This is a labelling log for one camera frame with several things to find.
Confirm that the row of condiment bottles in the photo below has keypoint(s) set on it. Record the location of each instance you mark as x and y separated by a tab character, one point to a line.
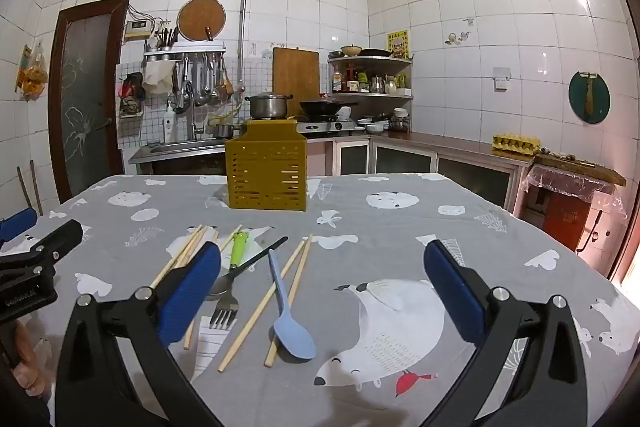
367	82

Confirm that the white soap bottle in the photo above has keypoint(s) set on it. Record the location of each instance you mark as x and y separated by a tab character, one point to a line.
170	127

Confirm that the metal wall pipe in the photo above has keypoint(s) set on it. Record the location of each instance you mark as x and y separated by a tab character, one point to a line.
245	7

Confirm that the black wok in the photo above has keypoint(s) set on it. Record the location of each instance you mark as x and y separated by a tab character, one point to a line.
322	107

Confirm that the yellow slotted utensil holder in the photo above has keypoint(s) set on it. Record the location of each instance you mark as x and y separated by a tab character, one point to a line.
265	177

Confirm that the hanging plastic bag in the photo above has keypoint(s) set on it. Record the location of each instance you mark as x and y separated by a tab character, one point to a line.
35	77

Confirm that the white cloth bag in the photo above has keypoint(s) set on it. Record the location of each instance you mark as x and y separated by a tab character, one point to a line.
157	79

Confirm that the blue silicone spoon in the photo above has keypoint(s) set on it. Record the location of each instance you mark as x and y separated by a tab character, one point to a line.
295	339

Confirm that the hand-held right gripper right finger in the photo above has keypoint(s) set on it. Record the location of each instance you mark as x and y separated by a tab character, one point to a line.
450	294

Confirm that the tan bowl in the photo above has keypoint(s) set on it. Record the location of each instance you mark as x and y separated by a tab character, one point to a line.
352	51

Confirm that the yellow wall poster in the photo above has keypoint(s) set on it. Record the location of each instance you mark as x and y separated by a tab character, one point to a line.
398	44

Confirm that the steel wall utensil rack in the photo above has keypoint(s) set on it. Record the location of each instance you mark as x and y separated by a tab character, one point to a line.
185	55

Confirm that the black pan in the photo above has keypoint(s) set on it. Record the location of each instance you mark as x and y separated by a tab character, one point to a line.
376	53

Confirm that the person's left hand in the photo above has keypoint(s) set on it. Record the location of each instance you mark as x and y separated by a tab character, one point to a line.
30	359

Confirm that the round wooden cutting board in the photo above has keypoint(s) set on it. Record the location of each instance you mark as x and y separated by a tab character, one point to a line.
200	19

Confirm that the clear plastic sheet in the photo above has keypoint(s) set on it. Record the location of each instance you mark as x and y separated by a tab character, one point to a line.
565	184

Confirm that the wall switch box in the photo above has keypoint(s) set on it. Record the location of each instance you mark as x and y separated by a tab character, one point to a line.
136	28

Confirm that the red cabinet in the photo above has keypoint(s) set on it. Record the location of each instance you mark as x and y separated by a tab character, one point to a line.
565	214

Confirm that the row of hanging kitchen utensils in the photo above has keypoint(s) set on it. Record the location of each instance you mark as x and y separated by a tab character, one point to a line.
202	82

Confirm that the steel cooking pot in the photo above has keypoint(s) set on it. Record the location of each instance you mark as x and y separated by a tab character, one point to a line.
267	107

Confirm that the white wall socket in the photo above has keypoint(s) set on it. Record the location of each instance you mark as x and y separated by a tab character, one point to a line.
501	78

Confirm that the steel gas stove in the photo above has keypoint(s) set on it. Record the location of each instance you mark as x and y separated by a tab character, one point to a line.
325	127

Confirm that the thick wooden chopping block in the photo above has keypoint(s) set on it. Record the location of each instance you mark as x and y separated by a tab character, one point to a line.
580	169

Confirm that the stack of white bowls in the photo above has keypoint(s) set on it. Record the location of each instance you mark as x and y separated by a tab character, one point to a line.
372	125

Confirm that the kitchen counter cabinet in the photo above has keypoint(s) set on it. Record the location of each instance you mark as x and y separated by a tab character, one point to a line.
450	147

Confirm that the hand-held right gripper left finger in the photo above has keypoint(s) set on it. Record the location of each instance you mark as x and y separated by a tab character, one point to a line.
192	289

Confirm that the wooden stick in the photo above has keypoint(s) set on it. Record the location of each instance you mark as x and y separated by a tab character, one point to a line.
37	187
26	189

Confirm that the yellow egg tray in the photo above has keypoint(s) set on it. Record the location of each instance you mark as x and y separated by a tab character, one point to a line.
515	143

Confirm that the decorative wall hook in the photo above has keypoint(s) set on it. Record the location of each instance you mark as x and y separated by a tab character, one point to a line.
457	38

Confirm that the grey animal print tablecloth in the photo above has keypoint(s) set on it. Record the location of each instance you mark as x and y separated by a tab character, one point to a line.
380	232

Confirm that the brown frosted glass door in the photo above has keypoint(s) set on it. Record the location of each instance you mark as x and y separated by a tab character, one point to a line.
82	107

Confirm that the steel faucet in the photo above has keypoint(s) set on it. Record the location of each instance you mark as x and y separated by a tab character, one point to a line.
192	122

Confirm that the steel corner shelf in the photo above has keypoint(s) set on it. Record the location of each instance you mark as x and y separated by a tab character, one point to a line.
372	60

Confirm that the green round wall board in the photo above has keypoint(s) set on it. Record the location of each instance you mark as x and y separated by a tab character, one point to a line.
577	102

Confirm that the steel kitchen sink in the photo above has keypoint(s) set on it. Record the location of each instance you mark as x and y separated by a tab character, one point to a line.
175	149

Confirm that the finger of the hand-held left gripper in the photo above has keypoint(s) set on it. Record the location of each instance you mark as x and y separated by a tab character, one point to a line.
17	224
55	241

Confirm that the rectangular wooden cutting board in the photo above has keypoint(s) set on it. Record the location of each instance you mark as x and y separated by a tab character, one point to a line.
295	74

